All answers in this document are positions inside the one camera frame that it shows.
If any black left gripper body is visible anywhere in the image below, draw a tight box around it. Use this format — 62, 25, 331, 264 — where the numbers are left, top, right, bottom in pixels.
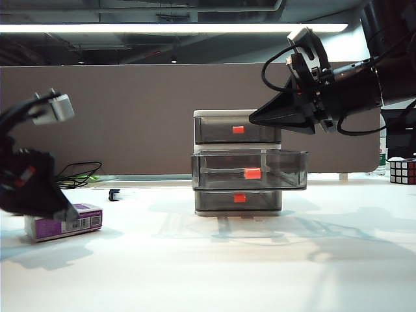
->
0, 136, 58, 217

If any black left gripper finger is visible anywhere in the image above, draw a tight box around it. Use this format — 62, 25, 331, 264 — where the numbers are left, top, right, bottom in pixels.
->
45, 181, 81, 222

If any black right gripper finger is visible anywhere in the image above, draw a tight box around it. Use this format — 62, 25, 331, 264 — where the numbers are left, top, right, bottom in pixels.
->
256, 90, 307, 115
249, 113, 317, 135

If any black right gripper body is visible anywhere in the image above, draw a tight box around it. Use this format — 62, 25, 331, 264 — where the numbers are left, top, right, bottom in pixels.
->
292, 70, 339, 135

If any purple white napkin pack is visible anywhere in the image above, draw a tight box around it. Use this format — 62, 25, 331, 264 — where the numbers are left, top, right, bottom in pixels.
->
24, 203, 103, 244

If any smoky drawer with wavy line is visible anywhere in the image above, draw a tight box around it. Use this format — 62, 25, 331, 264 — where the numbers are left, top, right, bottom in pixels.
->
190, 149, 309, 191

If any smoky drawer under cabinet lid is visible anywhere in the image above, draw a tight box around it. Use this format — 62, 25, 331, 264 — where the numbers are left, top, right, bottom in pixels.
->
194, 116, 282, 145

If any smoky drawer at cabinet base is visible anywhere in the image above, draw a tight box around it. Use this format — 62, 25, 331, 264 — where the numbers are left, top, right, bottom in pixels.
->
194, 190, 282, 212

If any clear plastic bottle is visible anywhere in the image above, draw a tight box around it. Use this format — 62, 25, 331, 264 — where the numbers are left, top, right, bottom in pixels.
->
378, 136, 390, 170

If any black monitor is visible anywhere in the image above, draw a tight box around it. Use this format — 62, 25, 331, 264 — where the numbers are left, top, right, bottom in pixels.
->
380, 109, 416, 161

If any black rubik's cube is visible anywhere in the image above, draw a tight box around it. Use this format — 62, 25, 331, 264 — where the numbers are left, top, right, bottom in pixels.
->
389, 158, 416, 186

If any brown desk partition panel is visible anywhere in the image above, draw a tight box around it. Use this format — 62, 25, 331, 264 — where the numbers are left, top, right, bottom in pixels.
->
0, 63, 382, 178

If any long ceiling light strip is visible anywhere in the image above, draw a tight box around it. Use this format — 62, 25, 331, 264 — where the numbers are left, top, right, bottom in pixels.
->
0, 23, 349, 33

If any black cable bundle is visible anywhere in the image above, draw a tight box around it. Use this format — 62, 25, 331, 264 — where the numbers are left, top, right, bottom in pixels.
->
55, 161, 103, 189

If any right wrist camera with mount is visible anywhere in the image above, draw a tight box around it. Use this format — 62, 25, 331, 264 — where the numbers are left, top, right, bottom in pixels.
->
285, 27, 331, 79

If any white mini drawer cabinet frame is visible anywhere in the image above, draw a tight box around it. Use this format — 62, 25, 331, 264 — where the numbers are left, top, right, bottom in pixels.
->
193, 109, 283, 218

